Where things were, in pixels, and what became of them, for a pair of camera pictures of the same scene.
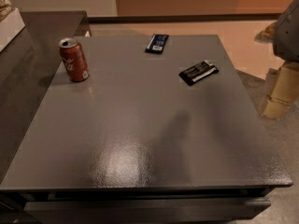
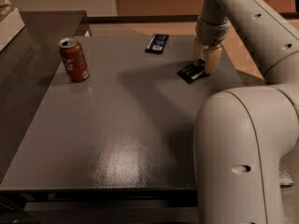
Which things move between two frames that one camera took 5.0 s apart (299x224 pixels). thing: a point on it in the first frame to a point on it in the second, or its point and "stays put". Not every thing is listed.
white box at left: (10, 27) stays put
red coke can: (74, 59) stays put
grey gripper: (288, 36) to (211, 33)
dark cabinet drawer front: (233, 210) stays put
